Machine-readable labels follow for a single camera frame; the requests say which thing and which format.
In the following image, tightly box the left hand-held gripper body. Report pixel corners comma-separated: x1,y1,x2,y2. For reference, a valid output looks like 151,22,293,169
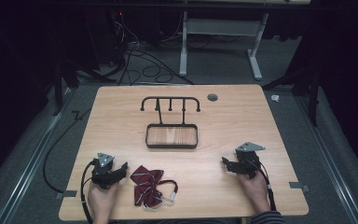
90,151,119,190

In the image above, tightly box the person's right hand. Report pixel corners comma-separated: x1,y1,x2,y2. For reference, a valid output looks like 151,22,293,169
237,173,272,216

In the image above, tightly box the grey tape strip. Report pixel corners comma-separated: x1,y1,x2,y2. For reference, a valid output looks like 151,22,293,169
55,189,78,201
288,181,310,193

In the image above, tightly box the person's left hand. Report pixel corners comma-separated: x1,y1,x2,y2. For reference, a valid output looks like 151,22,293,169
88,182,120,214

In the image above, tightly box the tangle of black floor cables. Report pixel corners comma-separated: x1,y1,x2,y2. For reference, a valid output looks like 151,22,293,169
113,10,196,86

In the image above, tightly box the right hand-held gripper black cable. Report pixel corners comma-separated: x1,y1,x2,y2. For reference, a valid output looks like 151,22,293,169
255,161,277,212

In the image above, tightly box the black metal hook rack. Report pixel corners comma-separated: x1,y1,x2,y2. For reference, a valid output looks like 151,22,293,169
140,96,201,150

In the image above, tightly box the black floor cable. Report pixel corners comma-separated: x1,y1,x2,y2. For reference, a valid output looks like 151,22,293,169
42,107,91,194

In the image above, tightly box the dark red striped bow tie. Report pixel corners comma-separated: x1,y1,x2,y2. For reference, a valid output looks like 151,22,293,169
129,164,179,209

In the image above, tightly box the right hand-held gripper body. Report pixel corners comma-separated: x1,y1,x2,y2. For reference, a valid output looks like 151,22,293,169
234,141,267,180

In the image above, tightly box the left hand-held gripper black cable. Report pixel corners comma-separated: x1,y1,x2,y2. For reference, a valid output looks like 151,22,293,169
79,159,97,224

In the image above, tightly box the black metal stand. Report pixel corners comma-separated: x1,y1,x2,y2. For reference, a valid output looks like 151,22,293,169
261,66,322,128
51,57,117,118

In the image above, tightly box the hand-held gripper black cable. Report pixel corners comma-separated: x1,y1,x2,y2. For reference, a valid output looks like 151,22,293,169
255,161,277,212
79,159,97,224

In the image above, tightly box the white metal desk frame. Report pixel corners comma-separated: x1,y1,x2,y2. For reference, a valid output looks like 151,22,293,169
178,0,270,81

